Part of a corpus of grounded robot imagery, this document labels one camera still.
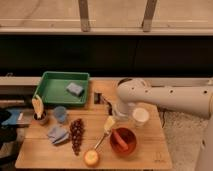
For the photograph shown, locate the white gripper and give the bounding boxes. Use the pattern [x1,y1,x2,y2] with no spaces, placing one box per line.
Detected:
[104,102,132,132]

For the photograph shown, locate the red pepper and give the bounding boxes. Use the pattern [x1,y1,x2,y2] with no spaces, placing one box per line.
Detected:
[113,130,128,151]

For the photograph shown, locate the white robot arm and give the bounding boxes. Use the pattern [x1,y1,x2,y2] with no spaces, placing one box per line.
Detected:
[112,78,213,171]

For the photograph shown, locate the green plastic tray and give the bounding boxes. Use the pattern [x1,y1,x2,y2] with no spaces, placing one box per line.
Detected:
[34,71,90,107]

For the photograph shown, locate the metal fork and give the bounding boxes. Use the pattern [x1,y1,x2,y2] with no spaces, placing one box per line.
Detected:
[94,131,110,150]

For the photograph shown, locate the red bowl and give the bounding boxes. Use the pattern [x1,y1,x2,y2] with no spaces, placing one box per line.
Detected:
[110,127,137,157]

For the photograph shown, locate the bunch of red grapes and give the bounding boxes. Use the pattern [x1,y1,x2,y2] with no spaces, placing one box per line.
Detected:
[70,118,84,156]

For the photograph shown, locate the white cup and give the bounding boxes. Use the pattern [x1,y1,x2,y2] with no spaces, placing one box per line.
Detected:
[132,108,149,126]

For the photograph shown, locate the yellow apple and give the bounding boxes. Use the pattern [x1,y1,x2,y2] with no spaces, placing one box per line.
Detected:
[84,149,99,167]

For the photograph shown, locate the small blue cup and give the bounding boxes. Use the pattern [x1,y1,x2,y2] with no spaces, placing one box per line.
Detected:
[53,106,67,123]

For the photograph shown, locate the blue sponge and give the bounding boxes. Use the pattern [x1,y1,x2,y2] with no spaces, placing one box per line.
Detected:
[66,82,84,96]

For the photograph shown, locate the blue folded cloth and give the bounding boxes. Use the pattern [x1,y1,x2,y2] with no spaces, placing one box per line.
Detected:
[47,125,69,145]

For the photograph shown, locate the blue object left of table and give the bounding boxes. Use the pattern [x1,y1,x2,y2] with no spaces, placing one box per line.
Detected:
[2,109,23,126]

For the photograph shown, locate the black handled knife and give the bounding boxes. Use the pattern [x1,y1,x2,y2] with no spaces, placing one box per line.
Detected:
[94,93,112,115]

